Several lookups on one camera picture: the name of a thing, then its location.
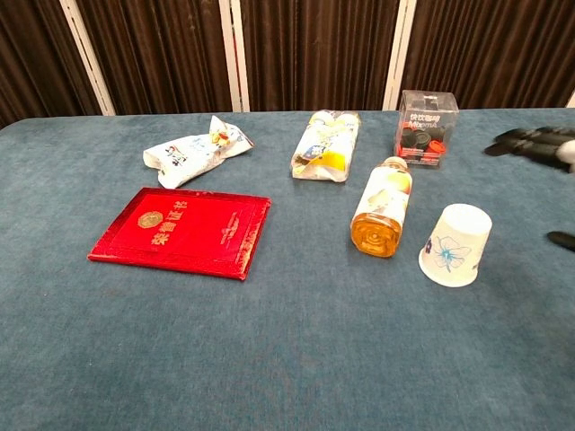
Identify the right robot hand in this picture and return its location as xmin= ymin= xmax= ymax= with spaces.
xmin=482 ymin=127 xmax=575 ymax=252

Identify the white paper cup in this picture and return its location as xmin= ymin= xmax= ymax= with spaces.
xmin=418 ymin=203 xmax=493 ymax=287

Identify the orange tea bottle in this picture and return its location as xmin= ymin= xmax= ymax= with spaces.
xmin=349 ymin=155 xmax=413 ymax=259

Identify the clear plastic box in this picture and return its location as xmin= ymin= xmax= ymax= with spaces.
xmin=394 ymin=89 xmax=460 ymax=171

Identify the white yellow snack bag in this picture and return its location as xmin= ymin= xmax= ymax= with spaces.
xmin=290 ymin=110 xmax=362 ymax=183

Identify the dark curtain partition screen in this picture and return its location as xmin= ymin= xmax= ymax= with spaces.
xmin=0 ymin=0 xmax=575 ymax=131

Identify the blue table mat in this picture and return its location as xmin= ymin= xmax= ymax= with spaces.
xmin=0 ymin=105 xmax=575 ymax=431

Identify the white crumpled snack bag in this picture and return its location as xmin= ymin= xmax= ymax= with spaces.
xmin=142 ymin=114 xmax=255 ymax=189

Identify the red certificate book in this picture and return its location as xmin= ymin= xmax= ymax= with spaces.
xmin=86 ymin=187 xmax=272 ymax=282

